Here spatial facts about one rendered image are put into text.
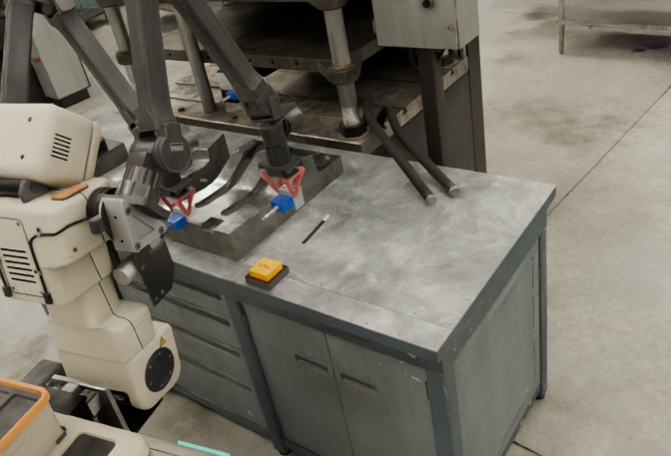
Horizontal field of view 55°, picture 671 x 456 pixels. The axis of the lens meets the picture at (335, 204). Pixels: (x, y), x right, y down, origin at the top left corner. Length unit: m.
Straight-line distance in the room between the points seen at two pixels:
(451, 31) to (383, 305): 0.95
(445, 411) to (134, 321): 0.73
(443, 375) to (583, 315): 1.24
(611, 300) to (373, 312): 1.43
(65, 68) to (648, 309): 4.88
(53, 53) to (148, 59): 4.69
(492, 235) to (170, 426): 1.41
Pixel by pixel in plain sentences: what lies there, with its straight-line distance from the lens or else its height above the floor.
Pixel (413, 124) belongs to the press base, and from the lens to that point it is 2.54.
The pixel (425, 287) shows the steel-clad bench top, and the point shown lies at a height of 0.80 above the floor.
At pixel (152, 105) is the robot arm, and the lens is 1.33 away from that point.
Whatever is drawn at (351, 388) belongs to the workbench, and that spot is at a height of 0.48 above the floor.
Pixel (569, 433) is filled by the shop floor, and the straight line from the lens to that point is 2.27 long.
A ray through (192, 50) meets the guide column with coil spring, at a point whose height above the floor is 1.06.
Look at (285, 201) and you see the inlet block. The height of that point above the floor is 0.95.
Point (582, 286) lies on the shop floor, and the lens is 2.79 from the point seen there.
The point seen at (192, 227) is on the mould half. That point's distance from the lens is 1.80.
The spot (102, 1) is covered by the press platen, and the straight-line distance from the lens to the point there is 2.96.
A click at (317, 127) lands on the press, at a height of 0.78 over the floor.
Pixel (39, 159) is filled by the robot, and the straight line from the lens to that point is 1.32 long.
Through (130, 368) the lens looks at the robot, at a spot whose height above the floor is 0.80.
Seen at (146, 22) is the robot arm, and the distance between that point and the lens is 1.36.
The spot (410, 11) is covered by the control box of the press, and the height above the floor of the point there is 1.19.
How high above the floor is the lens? 1.76
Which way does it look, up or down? 31 degrees down
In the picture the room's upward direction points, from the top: 11 degrees counter-clockwise
